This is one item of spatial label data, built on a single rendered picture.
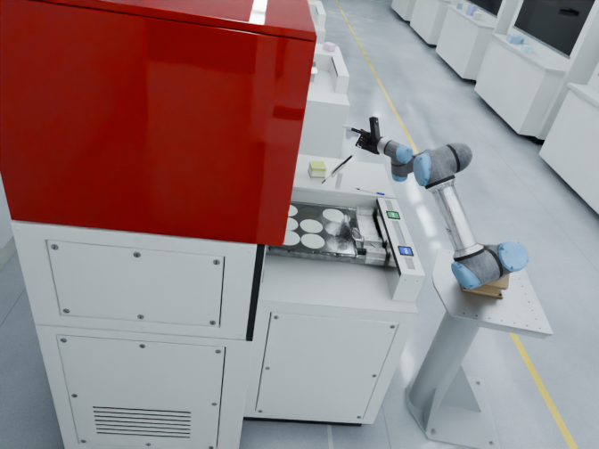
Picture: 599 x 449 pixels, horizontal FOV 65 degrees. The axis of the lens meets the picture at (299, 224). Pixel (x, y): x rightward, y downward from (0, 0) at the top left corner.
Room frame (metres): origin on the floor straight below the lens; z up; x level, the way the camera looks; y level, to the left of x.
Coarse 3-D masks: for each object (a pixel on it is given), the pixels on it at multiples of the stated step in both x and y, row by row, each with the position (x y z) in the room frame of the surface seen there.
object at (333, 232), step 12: (300, 204) 1.86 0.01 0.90; (288, 216) 1.74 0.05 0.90; (300, 216) 1.76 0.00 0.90; (312, 216) 1.78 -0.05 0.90; (300, 228) 1.67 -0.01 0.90; (324, 228) 1.70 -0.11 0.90; (336, 228) 1.72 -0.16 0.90; (348, 228) 1.73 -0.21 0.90; (300, 240) 1.59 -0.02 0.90; (324, 240) 1.61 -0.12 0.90; (336, 240) 1.63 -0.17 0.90; (348, 240) 1.64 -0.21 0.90; (336, 252) 1.54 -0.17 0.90; (348, 252) 1.56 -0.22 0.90
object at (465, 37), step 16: (464, 0) 9.46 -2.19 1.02; (480, 0) 8.77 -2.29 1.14; (496, 0) 8.17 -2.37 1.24; (512, 0) 7.88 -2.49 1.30; (448, 16) 9.38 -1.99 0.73; (464, 16) 8.56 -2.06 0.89; (480, 16) 8.29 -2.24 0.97; (496, 16) 7.97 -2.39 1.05; (512, 16) 7.89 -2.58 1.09; (448, 32) 9.14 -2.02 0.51; (464, 32) 8.42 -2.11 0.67; (480, 32) 7.92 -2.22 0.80; (496, 32) 7.87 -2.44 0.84; (448, 48) 8.90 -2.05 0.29; (464, 48) 8.21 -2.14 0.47; (480, 48) 7.93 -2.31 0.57; (464, 64) 8.00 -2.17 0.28; (480, 64) 7.94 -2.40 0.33
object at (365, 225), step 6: (360, 216) 1.88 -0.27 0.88; (366, 216) 1.89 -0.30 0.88; (372, 216) 1.90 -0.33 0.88; (360, 222) 1.83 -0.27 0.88; (366, 222) 1.84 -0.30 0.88; (372, 222) 1.85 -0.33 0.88; (360, 228) 1.78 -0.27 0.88; (366, 228) 1.79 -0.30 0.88; (372, 228) 1.80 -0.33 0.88; (366, 234) 1.74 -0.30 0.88; (372, 234) 1.75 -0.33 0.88; (366, 246) 1.65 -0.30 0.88; (372, 246) 1.66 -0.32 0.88; (366, 258) 1.57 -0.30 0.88; (372, 258) 1.57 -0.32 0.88; (378, 258) 1.58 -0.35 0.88; (378, 264) 1.57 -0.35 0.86
